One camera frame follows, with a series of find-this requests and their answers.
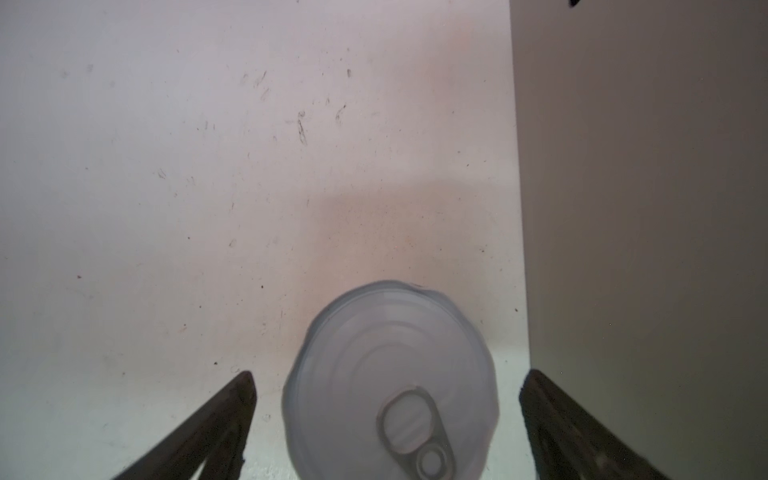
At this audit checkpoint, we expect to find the yellow label can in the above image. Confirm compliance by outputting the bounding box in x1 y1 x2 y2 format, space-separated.
282 280 500 479

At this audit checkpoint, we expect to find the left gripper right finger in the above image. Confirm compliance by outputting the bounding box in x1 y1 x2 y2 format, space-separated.
519 369 667 480

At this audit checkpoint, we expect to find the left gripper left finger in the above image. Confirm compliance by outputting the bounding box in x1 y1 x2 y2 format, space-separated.
117 371 257 479

